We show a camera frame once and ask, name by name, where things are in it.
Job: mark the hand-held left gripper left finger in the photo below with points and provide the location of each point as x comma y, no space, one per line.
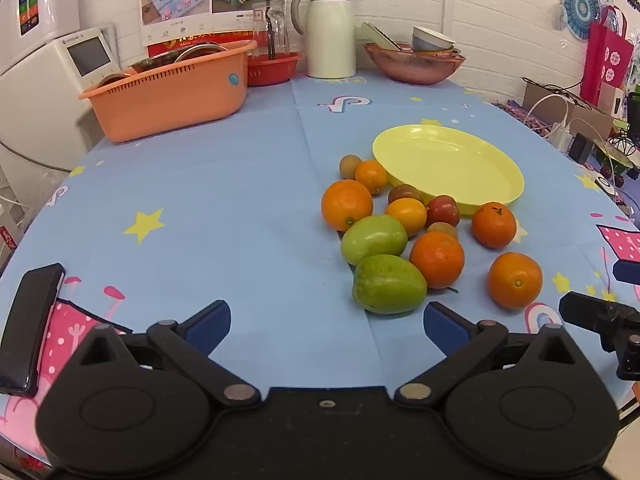
212,325

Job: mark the red gift bag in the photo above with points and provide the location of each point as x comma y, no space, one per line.
605,65

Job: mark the blue printed tablecloth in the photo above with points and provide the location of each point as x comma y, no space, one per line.
200,185

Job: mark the orange plastic basket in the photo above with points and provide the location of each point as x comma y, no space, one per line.
170,100

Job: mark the red plastic basket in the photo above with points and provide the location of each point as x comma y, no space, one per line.
272,72

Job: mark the white thermos jug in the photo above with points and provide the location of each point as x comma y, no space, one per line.
330,35

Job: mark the rough green mango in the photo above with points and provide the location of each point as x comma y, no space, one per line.
390,285

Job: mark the small brown fruit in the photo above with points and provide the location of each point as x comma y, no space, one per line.
443,229

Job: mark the clear glass jar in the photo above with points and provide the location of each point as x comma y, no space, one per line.
280,30
260,30

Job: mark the round orange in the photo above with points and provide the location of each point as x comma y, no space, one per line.
437,260
515,280

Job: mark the smooth green mango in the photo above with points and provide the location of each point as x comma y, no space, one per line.
372,239

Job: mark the green bag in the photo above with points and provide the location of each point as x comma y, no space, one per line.
635,75

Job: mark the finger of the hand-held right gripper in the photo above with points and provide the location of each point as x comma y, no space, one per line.
582,307

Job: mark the yellow-orange citrus fruit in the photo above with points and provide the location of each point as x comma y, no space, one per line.
407,215

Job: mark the pink glass bowl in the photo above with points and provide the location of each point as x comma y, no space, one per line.
415,67

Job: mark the wall poster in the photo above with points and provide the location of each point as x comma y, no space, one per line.
200,10

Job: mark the brown kiwi fruit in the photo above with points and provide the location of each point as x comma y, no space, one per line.
349,165

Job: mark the brownish red apple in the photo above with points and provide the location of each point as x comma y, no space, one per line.
403,192

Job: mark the stainless steel bowl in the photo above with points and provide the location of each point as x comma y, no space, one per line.
200,51

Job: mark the large orange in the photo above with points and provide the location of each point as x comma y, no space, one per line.
346,204

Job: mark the small brown bowl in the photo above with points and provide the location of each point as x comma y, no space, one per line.
114,80

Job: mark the yellow plastic plate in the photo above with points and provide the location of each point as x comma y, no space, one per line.
450,165

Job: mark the cardboard box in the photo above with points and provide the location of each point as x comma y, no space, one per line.
560,102

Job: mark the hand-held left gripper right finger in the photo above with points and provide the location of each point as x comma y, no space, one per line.
442,327

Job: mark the dark metal pan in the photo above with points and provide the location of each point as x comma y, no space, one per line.
152,62

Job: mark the white refrigerator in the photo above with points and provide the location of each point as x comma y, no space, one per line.
35,105

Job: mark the pale blue bowl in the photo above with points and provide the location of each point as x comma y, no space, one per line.
432,39

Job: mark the black power adapter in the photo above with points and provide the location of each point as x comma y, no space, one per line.
580,147

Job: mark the white dish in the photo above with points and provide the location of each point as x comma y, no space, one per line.
380,37

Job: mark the orange with dark stem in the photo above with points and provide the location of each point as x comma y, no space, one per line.
494,226

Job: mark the small orange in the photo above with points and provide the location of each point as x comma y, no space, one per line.
371,176

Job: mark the black smartphone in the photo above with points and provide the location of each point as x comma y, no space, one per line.
30,327

